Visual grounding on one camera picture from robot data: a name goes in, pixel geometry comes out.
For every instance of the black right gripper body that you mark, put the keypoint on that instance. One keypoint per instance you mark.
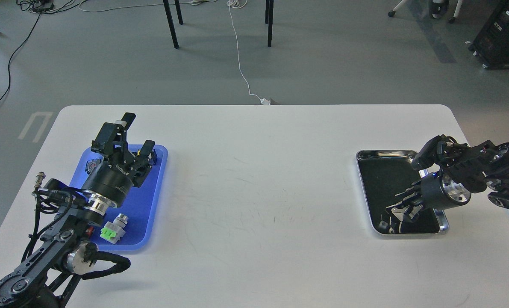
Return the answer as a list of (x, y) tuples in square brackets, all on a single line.
[(439, 191)]

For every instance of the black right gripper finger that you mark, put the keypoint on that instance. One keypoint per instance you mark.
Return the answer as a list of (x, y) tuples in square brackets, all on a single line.
[(406, 211), (412, 195)]

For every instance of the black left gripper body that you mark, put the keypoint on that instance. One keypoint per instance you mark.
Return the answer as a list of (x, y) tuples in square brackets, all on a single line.
[(112, 179)]

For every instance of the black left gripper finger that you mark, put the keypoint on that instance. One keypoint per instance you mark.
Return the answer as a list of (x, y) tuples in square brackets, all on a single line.
[(111, 138), (141, 166)]

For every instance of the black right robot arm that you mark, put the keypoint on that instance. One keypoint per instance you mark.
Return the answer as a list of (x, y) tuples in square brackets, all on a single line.
[(463, 170)]

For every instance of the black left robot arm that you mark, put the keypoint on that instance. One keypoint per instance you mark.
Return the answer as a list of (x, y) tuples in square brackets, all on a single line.
[(60, 254)]

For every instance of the silver metal tray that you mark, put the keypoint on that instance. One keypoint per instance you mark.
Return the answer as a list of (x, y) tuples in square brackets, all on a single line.
[(385, 173)]

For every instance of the blue plastic tray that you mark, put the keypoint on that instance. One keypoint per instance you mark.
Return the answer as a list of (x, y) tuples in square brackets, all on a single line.
[(140, 206)]

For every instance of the black table leg left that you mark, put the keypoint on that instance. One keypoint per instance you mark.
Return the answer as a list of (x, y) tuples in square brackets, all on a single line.
[(170, 19)]

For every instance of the black table leg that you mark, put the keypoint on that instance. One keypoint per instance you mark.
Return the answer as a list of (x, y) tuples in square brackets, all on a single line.
[(269, 16), (170, 19)]

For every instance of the black equipment cart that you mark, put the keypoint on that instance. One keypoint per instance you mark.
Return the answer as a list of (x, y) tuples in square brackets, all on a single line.
[(491, 44)]

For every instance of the white office chair base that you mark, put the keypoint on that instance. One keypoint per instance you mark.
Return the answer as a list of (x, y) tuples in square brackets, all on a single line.
[(437, 9)]

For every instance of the black table leg right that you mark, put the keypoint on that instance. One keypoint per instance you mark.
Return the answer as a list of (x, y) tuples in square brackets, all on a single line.
[(269, 16)]

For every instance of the black switch with red part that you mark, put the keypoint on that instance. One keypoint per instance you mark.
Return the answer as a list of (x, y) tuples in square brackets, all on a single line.
[(91, 165)]

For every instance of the white green selector switch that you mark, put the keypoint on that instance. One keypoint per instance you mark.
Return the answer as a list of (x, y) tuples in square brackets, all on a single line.
[(113, 231)]

